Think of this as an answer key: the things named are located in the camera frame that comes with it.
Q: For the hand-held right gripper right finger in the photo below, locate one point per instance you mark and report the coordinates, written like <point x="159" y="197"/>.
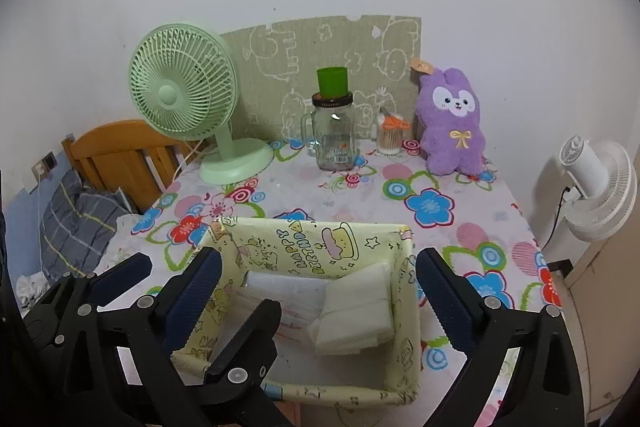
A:
<point x="447" y="307"/>

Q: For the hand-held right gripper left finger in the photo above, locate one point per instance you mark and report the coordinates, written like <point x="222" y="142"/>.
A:
<point x="192" y="302"/>

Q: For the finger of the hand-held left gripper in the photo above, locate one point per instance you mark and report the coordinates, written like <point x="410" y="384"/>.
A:
<point x="250" y="337"/>
<point x="132" y="269"/>

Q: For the yellow cartoon fabric storage box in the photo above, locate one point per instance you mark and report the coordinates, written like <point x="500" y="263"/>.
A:
<point x="280" y="242"/>

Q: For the grey plaid pillow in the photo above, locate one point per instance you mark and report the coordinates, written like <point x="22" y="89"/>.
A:
<point x="75" y="217"/>

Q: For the white folded pad stack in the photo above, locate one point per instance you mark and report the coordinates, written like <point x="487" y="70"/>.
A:
<point x="355" y="312"/>

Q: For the white crumpled cloth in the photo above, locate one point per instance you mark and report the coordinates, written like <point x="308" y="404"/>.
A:
<point x="32" y="289"/>

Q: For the beige cabinet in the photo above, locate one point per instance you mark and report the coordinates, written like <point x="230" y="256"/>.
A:
<point x="605" y="307"/>

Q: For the purple bunny plush toy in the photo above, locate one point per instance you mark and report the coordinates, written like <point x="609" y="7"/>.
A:
<point x="450" y="137"/>

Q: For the clear cotton swab container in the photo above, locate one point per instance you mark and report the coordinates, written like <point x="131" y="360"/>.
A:
<point x="390" y="143"/>

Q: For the green desk fan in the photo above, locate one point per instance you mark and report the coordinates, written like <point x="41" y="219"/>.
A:
<point x="175" y="92"/>

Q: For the white fan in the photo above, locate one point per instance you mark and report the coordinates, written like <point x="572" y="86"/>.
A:
<point x="600" y="187"/>

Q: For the green plastic cup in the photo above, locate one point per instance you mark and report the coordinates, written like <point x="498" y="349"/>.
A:
<point x="332" y="82"/>

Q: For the beige cartoon print board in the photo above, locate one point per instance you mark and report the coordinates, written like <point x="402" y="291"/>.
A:
<point x="300" y="52"/>

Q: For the wall socket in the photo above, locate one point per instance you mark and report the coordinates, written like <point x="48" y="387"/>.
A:
<point x="44" y="164"/>

